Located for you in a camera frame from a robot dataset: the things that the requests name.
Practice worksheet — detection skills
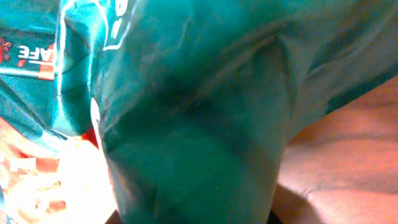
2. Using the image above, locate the green Nescafe coffee bag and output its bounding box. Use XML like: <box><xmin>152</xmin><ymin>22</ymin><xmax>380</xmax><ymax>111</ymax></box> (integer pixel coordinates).
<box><xmin>1</xmin><ymin>0</ymin><xmax>397</xmax><ymax>223</ymax></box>

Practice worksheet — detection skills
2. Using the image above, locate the red spaghetti pasta packet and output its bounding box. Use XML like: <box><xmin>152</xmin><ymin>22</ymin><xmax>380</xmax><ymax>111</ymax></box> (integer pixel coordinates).
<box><xmin>1</xmin><ymin>121</ymin><xmax>117</xmax><ymax>223</ymax></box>

